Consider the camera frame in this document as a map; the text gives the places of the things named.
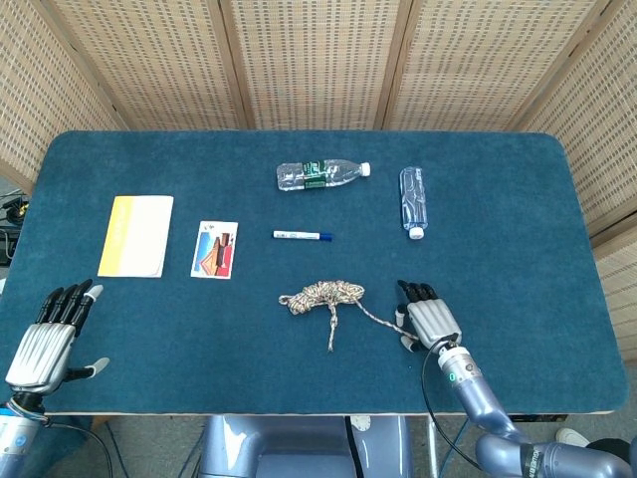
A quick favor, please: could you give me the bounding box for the teal table cloth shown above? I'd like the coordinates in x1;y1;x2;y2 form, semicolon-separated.
0;129;629;415

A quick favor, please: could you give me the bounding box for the black electronics with cables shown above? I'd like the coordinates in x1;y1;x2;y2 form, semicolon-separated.
0;196;31;268

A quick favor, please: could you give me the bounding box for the white shoe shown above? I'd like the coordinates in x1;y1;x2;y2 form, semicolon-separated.
554;427;592;448

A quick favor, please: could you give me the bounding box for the white marker with blue cap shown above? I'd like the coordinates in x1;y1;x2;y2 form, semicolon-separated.
272;230;333;243

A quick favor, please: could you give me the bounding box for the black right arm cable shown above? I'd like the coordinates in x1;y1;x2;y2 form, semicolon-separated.
420;334;482;472

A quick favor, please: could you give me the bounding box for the blue-grey robot torso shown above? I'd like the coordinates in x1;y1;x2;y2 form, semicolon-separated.
198;415;414;478

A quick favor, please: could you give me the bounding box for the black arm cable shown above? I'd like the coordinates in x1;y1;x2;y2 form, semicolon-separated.
29;417;116;478
420;334;482;472

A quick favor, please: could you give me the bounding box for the woven bamboo folding screen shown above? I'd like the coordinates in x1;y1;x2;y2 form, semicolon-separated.
0;0;637;359

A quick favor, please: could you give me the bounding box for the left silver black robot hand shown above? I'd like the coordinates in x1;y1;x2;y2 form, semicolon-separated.
4;278;110;397

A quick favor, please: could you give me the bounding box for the yellow and white booklet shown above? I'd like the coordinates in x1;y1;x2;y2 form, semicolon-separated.
97;195;175;279

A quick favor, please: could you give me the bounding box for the clear bottle with green label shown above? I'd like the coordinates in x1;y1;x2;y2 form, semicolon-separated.
276;158;372;192

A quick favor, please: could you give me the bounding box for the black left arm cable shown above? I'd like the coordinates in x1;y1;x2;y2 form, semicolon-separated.
29;417;116;478

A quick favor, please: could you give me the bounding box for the tan braided rope bundle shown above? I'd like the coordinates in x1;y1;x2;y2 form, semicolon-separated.
278;280;419;353

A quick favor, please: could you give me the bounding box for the clear bottle without label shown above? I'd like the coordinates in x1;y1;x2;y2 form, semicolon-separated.
398;166;428;241

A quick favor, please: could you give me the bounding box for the picture postcard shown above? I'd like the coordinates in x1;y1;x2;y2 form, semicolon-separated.
190;220;239;280

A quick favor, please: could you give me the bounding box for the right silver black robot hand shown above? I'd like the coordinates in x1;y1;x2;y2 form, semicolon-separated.
395;280;463;356

